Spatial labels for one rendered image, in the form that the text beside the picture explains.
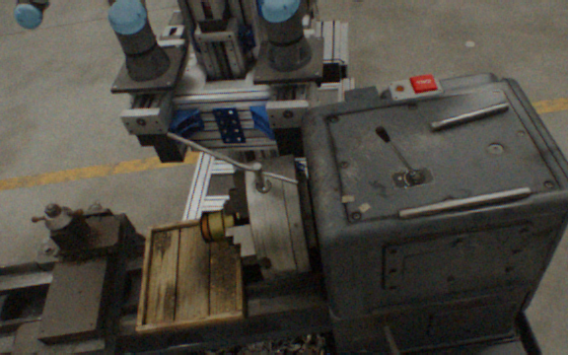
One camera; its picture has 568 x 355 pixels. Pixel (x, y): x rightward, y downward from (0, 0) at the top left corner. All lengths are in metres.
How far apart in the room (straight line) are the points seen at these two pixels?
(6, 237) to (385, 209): 2.58
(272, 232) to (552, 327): 1.57
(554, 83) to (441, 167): 2.39
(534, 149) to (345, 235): 0.49
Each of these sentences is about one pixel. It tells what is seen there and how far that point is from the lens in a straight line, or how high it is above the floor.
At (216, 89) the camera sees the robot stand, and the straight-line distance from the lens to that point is 1.82.
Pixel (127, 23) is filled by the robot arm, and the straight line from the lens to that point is 1.71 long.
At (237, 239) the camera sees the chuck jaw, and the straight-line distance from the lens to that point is 1.31.
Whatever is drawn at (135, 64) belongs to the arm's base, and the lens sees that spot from 1.79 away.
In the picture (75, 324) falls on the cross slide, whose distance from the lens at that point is 1.52.
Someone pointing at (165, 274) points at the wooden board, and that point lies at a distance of 1.59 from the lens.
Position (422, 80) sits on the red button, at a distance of 1.42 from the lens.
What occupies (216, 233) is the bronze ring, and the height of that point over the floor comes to 1.10.
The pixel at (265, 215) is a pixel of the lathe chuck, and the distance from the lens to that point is 1.20.
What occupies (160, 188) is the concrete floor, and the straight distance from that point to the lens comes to 3.07.
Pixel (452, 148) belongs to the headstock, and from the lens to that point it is 1.26.
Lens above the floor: 2.15
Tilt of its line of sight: 48 degrees down
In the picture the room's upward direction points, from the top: 12 degrees counter-clockwise
